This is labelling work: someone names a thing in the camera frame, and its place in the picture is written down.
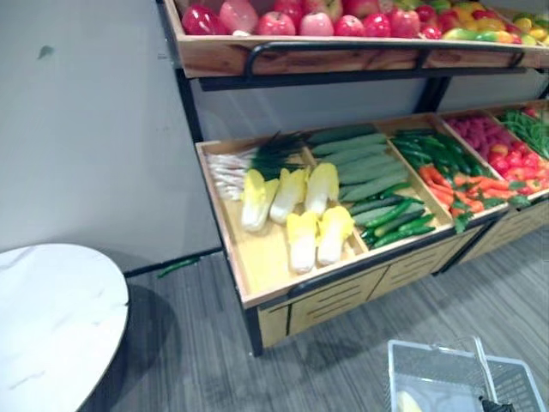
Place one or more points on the green white scallion bunch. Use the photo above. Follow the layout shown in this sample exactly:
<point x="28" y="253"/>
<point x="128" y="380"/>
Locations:
<point x="229" y="171"/>

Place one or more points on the green bean bunch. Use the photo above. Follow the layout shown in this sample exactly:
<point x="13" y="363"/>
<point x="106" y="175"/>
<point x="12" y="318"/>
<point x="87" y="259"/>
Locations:
<point x="529" y="126"/>

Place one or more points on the pink apple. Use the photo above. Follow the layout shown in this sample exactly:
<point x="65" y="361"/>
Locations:
<point x="316" y="25"/>

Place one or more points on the grey plastic shopping basket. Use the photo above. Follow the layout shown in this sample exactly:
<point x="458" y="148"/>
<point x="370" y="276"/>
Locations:
<point x="433" y="369"/>

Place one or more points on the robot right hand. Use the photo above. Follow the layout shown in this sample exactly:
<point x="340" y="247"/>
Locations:
<point x="493" y="406"/>

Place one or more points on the green carrot leaf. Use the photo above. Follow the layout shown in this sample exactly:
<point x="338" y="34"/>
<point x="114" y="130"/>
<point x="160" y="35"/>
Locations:
<point x="519" y="201"/>
<point x="463" y="222"/>

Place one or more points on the pink peach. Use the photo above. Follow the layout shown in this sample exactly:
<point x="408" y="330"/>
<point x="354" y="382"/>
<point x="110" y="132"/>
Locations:
<point x="238" y="15"/>

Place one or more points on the round white marble table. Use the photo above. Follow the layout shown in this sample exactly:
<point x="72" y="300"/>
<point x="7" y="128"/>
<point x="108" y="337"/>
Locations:
<point x="56" y="317"/>

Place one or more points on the yellow green mango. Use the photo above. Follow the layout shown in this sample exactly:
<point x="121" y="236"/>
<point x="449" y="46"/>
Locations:
<point x="497" y="37"/>
<point x="461" y="34"/>

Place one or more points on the yellow white napa cabbage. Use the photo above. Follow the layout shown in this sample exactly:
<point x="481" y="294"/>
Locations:
<point x="255" y="201"/>
<point x="288" y="198"/>
<point x="302" y="244"/>
<point x="334" y="237"/>
<point x="409" y="402"/>
<point x="321" y="189"/>

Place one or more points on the large red bell pepper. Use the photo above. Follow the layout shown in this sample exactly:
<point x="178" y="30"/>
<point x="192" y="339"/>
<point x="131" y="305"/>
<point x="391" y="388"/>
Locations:
<point x="201" y="21"/>

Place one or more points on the red apple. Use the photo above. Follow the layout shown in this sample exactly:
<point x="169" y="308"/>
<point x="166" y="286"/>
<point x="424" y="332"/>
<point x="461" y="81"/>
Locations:
<point x="328" y="6"/>
<point x="404" y="22"/>
<point x="289" y="6"/>
<point x="348" y="26"/>
<point x="376" y="26"/>
<point x="276" y="24"/>
<point x="362" y="6"/>

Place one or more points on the pale green loofah gourd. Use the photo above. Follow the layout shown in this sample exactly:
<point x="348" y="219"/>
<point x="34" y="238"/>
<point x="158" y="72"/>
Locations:
<point x="371" y="175"/>
<point x="349" y="143"/>
<point x="356" y="154"/>
<point x="343" y="134"/>
<point x="372" y="187"/>
<point x="364" y="164"/>

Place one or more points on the green chili pepper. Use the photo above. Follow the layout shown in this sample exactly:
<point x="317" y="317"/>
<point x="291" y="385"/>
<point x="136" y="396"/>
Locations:
<point x="479" y="165"/>
<point x="414" y="133"/>
<point x="423" y="161"/>
<point x="178" y="266"/>
<point x="446" y="151"/>
<point x="461" y="156"/>
<point x="412" y="148"/>

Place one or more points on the small red fruit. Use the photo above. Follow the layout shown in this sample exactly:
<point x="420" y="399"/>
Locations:
<point x="431" y="32"/>
<point x="424" y="13"/>

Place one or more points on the wooden produce stand black frame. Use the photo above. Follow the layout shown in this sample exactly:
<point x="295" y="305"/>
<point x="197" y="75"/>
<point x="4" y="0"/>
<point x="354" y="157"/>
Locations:
<point x="330" y="296"/>
<point x="514" y="227"/>

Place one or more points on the yellow green fruit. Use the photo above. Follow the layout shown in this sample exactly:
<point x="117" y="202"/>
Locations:
<point x="528" y="22"/>

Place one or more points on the yellow bell pepper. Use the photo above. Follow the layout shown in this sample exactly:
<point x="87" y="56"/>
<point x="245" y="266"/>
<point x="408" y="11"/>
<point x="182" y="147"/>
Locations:
<point x="467" y="13"/>

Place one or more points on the orange carrot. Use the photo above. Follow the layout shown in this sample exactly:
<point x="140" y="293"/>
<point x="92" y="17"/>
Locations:
<point x="493" y="184"/>
<point x="433" y="176"/>
<point x="442" y="194"/>
<point x="469" y="202"/>
<point x="499" y="194"/>

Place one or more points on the dark green cucumber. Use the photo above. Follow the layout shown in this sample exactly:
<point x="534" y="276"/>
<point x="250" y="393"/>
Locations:
<point x="379" y="194"/>
<point x="401" y="234"/>
<point x="401" y="223"/>
<point x="377" y="204"/>
<point x="368" y="235"/>
<point x="388" y="213"/>

